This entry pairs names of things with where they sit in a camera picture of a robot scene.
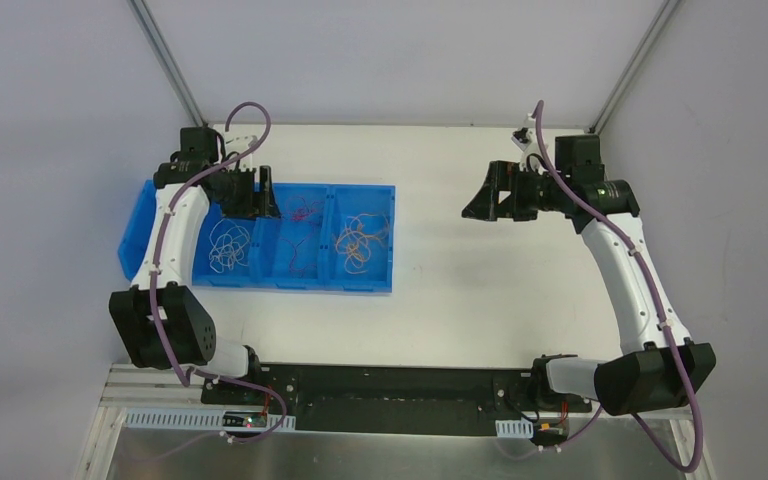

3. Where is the red wire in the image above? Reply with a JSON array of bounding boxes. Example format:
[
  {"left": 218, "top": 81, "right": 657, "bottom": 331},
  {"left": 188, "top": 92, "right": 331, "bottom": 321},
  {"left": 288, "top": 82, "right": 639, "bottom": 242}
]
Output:
[{"left": 280, "top": 193, "right": 328, "bottom": 280}]

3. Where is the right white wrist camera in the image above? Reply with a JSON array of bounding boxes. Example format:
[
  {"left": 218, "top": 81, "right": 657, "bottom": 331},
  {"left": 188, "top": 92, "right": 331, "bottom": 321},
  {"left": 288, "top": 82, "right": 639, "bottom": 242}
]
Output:
[{"left": 512, "top": 127, "right": 544, "bottom": 173}]

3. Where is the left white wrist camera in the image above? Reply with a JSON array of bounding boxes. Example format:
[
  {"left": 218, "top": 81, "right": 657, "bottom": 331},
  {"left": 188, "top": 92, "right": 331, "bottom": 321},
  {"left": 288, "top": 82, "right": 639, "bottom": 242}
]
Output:
[{"left": 225, "top": 134, "right": 259, "bottom": 170}]

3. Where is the yellow wire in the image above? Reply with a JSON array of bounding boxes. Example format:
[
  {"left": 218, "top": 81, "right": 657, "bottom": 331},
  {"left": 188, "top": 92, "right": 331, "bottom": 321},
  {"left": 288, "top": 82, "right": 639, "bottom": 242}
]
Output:
[{"left": 333, "top": 210, "right": 392, "bottom": 276}]

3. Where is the blue compartment bin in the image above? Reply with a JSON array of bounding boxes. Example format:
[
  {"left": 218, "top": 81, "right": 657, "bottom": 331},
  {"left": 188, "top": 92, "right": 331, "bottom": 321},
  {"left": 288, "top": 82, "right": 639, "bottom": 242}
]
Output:
[{"left": 117, "top": 180, "right": 397, "bottom": 295}]

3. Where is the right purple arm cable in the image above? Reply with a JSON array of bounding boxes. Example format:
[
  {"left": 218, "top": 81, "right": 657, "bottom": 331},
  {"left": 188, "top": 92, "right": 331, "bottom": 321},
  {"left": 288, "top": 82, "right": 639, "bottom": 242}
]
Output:
[{"left": 532, "top": 99, "right": 706, "bottom": 474}]

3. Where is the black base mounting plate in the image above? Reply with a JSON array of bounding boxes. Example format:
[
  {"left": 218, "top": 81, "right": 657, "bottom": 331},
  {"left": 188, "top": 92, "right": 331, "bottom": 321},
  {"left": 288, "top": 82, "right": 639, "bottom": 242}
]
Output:
[{"left": 201, "top": 363, "right": 592, "bottom": 437}]

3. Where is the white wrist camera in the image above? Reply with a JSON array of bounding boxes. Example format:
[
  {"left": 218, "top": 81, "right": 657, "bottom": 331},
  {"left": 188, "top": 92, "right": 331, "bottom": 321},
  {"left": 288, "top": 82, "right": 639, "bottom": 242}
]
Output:
[
  {"left": 225, "top": 134, "right": 259, "bottom": 170},
  {"left": 512, "top": 127, "right": 544, "bottom": 173}
]

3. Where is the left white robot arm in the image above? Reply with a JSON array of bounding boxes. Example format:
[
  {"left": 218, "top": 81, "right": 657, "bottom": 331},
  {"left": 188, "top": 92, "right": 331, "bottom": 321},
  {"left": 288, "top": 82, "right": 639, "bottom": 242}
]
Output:
[{"left": 108, "top": 126, "right": 280, "bottom": 405}]

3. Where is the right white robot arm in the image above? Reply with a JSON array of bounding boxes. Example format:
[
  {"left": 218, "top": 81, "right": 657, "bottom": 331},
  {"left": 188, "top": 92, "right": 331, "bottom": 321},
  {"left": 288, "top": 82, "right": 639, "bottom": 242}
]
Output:
[{"left": 461, "top": 128, "right": 716, "bottom": 416}]

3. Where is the white wire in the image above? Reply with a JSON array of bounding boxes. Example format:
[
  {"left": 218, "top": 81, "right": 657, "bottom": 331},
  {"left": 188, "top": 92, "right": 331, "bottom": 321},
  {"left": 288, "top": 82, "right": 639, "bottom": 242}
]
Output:
[{"left": 206, "top": 218, "right": 255, "bottom": 274}]

